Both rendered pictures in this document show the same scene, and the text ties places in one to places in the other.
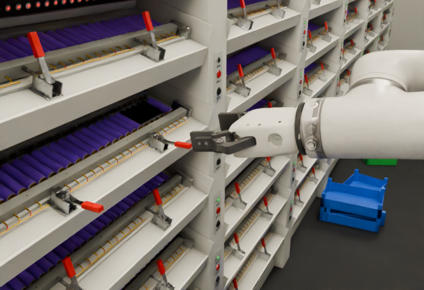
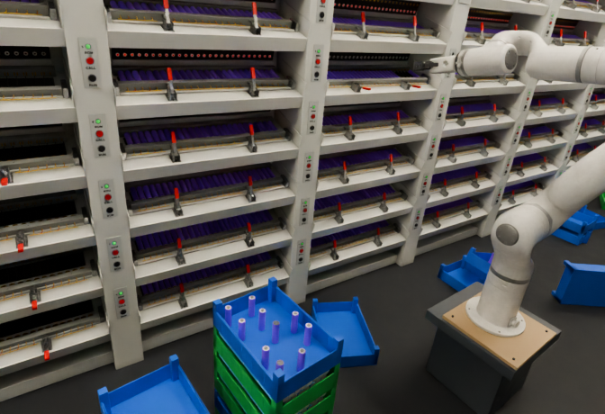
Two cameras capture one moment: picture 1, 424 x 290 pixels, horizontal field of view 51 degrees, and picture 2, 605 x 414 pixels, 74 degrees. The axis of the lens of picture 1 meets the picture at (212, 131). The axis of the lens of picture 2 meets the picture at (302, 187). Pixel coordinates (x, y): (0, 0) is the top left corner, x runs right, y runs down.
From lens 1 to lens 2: 0.93 m
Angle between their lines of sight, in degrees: 26
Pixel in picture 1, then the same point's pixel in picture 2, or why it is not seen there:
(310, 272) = not seen: hidden behind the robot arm
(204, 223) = (422, 149)
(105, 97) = (384, 48)
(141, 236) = (384, 131)
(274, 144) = (446, 67)
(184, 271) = (403, 170)
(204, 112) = (437, 81)
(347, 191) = not seen: hidden behind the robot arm
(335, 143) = (468, 64)
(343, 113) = (474, 51)
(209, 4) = (452, 20)
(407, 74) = (511, 40)
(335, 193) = not seen: hidden behind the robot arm
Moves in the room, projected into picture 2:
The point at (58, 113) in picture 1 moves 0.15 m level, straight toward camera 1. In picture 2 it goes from (364, 46) to (363, 49)
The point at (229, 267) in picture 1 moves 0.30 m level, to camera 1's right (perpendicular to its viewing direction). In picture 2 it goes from (435, 196) to (496, 213)
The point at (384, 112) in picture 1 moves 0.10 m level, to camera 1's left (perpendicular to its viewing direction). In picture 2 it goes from (489, 49) to (454, 46)
